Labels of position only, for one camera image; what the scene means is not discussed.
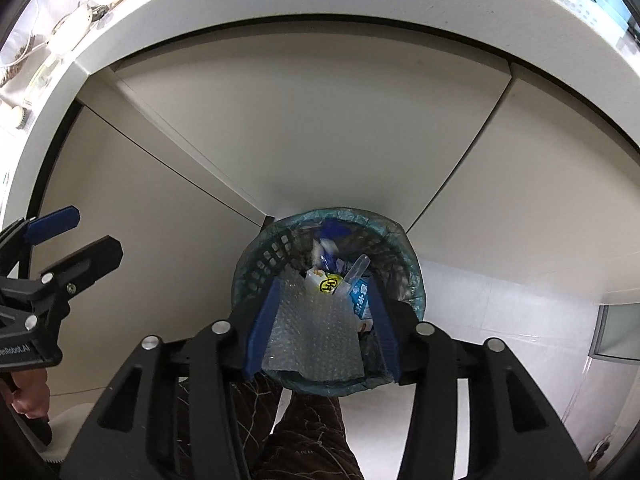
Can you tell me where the trash bin with dark liner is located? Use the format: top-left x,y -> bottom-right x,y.
232,208 -> 426,396

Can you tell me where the white slipper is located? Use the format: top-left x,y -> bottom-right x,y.
39,403 -> 94,465

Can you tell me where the person's left hand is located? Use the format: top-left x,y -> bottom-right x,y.
11,368 -> 50,419

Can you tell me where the dark patterned trouser leg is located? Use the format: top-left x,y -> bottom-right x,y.
231,373 -> 363,479

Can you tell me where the clear plastic long case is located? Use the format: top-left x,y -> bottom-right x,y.
344,254 -> 371,285

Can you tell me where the yellow snack wrapper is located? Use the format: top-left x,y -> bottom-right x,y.
305,268 -> 343,295

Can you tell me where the clear bubble wrap sheet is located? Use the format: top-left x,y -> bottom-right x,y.
262,266 -> 364,382

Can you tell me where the blue white milk carton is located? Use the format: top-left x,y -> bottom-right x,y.
348,278 -> 373,333

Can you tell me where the blue snack bag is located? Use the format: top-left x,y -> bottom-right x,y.
311,219 -> 350,273

